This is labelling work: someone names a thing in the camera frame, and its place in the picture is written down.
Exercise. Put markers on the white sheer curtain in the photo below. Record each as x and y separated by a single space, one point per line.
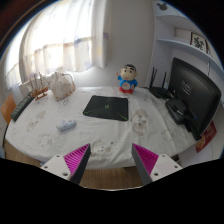
68 35

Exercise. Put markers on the black computer monitor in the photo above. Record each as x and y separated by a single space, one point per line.
195 98

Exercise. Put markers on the white wall shelf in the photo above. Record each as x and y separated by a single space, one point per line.
172 35

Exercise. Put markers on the white patterned tablecloth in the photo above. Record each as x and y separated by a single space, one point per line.
149 125

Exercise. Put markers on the white computer mouse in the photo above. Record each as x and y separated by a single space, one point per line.
65 124

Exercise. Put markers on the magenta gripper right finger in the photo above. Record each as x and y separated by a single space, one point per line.
152 167

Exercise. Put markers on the black keyboard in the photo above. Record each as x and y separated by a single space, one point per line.
21 107

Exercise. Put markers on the red booklet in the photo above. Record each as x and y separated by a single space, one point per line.
206 137

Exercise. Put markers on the white drawstring bag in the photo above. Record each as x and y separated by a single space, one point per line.
62 85

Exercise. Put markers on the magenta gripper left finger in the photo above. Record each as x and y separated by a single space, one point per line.
71 166

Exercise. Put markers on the black wifi router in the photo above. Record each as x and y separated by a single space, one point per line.
159 92

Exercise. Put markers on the orange chair back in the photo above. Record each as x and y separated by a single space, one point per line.
7 108

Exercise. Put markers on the framed calligraphy picture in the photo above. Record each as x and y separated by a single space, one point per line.
198 42

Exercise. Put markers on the cartoon boy figurine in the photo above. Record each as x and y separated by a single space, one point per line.
127 79

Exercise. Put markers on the black mouse pad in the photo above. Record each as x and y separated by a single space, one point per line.
113 108

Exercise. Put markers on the wooden ship model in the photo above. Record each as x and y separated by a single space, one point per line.
39 89

